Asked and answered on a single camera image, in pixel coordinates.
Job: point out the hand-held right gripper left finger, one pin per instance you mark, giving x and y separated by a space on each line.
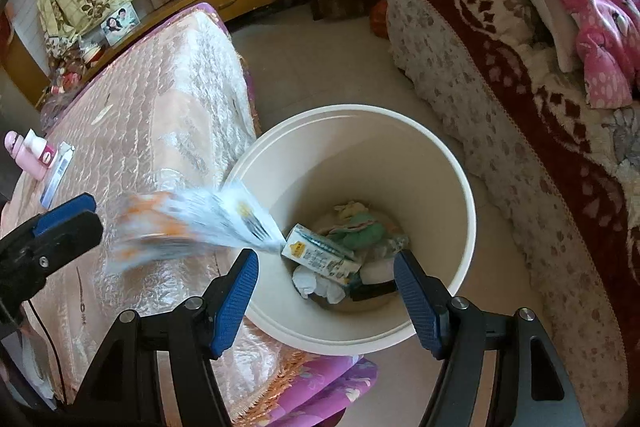
235 302

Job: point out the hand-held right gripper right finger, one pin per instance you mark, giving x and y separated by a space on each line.
417 302

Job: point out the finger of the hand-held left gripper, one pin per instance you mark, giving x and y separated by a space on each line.
75 234
65 213

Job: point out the white orange plastic packet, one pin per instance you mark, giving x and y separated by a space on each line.
200 217

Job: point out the white round bin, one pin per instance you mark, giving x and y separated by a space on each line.
350 147

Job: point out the white blue medicine box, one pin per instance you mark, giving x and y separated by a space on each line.
57 174

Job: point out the black flat item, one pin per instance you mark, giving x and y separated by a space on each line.
372 291

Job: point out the pink bottle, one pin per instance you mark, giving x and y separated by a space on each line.
22 157

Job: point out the white pill bottle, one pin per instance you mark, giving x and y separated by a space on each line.
39 142

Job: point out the white yellow carton box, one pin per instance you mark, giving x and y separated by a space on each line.
317 252

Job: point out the pale yellow crumpled paper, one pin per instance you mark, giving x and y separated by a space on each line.
350 208

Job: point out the purple floral bedsheet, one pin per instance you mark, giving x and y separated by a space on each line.
325 387

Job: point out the pink red gift bundle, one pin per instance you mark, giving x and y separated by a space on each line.
67 77

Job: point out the pink quilted bed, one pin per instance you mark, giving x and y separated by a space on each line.
165 117

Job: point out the framed couple photo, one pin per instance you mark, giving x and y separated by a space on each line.
120 23

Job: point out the floral covered sofa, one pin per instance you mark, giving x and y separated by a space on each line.
450 97

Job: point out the red white floral blanket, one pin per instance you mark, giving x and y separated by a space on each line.
500 57

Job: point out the orange bag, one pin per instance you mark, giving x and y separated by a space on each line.
378 19

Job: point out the pink patterned garment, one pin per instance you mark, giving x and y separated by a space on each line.
590 22

